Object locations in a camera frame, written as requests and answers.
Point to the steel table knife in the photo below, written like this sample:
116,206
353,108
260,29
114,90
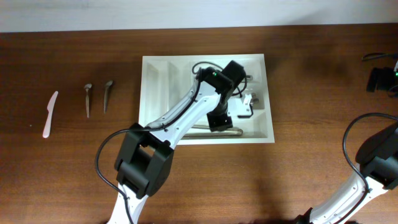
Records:
202,131

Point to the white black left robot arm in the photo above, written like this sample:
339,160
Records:
145,157

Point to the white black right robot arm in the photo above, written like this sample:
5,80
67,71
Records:
374,174

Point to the white plastic cutlery tray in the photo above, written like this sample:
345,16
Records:
166,79

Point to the small steel teaspoon right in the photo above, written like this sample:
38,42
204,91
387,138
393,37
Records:
106,95

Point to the small steel teaspoon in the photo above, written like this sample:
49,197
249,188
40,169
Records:
106,95
87,88

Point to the small steel teaspoon left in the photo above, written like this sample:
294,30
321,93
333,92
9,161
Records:
87,88

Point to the white plastic knife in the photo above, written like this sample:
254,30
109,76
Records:
50,108

